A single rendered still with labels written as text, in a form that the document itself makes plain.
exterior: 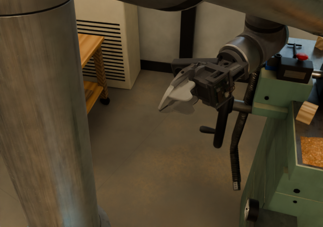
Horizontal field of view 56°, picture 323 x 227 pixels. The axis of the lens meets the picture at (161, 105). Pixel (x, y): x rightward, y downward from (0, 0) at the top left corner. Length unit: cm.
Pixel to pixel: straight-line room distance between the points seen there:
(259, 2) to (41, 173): 30
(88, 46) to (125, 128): 58
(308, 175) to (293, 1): 49
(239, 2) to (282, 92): 62
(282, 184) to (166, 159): 105
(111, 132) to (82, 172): 159
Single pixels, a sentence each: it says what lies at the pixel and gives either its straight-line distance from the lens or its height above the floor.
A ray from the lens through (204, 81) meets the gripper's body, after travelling 63.
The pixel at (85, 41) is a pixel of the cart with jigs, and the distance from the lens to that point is 191.
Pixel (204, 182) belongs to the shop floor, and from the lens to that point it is 176.
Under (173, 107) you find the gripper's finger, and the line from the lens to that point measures 64.
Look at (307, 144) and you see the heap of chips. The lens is 78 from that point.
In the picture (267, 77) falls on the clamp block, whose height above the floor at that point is 96.
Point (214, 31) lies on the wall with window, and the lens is 226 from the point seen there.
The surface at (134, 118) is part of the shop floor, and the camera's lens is 209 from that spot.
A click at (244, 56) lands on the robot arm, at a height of 109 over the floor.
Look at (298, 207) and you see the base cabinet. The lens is 97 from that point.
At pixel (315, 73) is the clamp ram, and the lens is 94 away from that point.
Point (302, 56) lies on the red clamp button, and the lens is 86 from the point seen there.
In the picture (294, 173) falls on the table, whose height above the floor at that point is 87.
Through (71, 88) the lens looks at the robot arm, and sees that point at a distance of 34.
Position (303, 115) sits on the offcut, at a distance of 84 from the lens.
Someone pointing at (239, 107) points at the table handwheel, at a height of 82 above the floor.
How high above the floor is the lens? 144
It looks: 42 degrees down
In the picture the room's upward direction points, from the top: straight up
